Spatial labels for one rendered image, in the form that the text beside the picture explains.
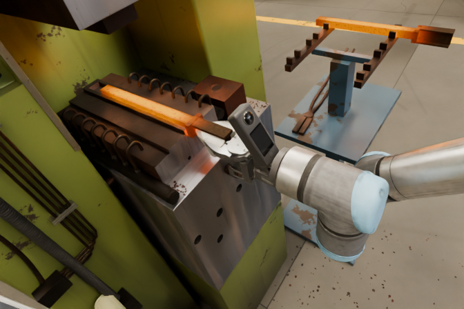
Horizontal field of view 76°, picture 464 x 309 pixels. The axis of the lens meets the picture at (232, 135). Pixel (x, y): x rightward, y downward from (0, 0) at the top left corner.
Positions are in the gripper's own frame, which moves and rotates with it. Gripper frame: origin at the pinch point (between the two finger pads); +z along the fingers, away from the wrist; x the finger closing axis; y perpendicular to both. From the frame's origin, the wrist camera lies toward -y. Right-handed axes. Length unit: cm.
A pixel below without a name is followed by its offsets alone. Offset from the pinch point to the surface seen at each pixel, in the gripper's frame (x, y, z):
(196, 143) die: -0.7, 5.7, 3.0
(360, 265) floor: 35, 100, -34
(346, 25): 65, 6, -7
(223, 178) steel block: -1.1, 14.8, -3.2
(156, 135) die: -6.0, 1.2, 9.0
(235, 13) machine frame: 37.7, -7.1, 17.2
